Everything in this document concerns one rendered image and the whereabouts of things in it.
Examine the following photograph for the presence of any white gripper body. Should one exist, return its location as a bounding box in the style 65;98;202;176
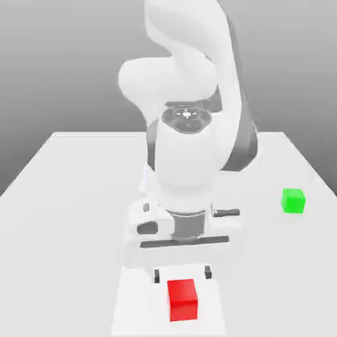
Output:
122;220;244;269

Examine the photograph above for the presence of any small red cube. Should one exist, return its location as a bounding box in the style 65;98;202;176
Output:
167;278;199;323

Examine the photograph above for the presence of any small green cube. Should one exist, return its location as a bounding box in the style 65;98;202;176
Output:
280;188;307;214

